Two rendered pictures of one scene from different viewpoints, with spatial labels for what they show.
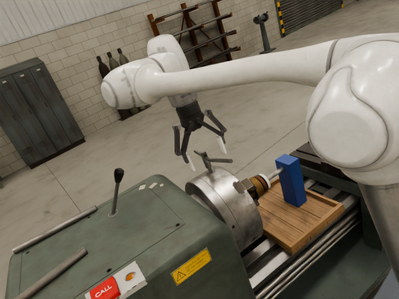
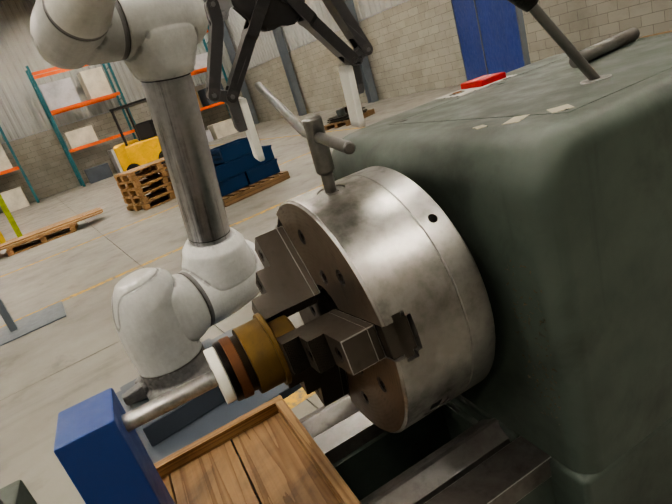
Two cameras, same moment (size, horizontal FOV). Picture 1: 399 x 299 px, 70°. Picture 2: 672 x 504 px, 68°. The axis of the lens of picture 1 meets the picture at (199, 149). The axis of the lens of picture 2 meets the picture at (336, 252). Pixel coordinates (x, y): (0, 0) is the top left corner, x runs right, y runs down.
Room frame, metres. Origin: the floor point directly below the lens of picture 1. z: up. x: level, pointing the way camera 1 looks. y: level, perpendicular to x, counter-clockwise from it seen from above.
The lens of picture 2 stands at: (1.46, 0.00, 1.36)
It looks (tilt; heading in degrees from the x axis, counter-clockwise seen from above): 19 degrees down; 182
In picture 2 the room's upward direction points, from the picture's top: 18 degrees counter-clockwise
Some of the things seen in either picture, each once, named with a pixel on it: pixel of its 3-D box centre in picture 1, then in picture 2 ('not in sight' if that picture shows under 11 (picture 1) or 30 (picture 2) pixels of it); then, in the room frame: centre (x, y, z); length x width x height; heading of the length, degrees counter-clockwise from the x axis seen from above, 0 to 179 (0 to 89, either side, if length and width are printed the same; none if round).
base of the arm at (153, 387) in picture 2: not in sight; (168, 372); (0.41, -0.51, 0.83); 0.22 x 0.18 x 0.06; 121
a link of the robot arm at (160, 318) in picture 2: not in sight; (156, 315); (0.39, -0.49, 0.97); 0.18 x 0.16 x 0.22; 132
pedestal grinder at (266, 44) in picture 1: (263, 33); not in sight; (9.12, -3.11, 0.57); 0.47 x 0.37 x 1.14; 120
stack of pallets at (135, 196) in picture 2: not in sight; (157, 181); (-8.37, -3.26, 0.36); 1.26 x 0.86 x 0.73; 131
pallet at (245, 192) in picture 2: not in sight; (237, 168); (-6.36, -1.36, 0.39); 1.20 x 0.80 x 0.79; 128
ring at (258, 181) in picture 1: (253, 188); (260, 354); (0.93, -0.15, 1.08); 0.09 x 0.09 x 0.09; 23
